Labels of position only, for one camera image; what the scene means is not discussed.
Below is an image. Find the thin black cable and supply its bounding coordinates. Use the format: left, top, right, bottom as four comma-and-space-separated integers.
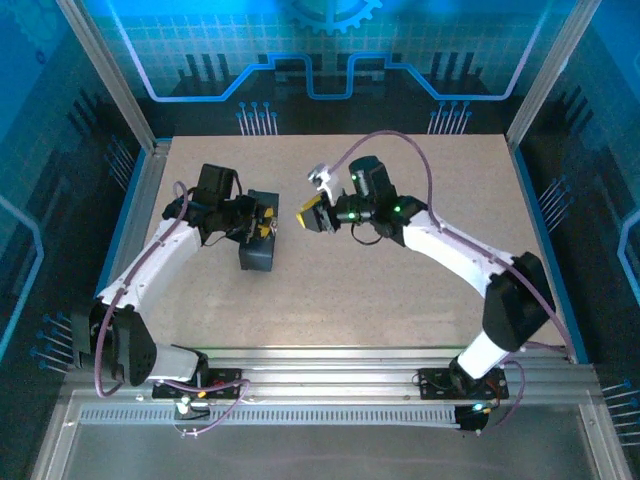
348, 222, 385, 247

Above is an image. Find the aluminium frame cross rail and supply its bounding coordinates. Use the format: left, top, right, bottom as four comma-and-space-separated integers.
64, 347, 601, 399

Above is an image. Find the grey slotted cable duct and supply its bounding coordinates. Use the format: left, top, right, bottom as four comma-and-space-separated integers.
79, 407, 461, 427

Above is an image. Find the aluminium frame post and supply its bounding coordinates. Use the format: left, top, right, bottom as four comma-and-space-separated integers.
504, 0, 604, 149
54, 0, 159, 154

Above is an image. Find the dark box with swirl print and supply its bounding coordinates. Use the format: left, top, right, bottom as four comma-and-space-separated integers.
238, 189, 280, 273

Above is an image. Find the aluminium table side rail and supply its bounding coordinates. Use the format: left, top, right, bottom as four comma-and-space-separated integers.
82, 139, 174, 364

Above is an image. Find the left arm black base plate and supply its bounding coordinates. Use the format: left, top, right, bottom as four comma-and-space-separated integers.
152, 367, 251, 401

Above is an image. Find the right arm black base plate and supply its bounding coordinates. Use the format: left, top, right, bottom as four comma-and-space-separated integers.
414, 367, 510, 401

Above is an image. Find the black controller box with LED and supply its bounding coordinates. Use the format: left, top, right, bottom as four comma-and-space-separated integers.
453, 402, 490, 435

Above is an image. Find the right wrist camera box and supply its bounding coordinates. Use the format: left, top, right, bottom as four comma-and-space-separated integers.
307, 162, 346, 206

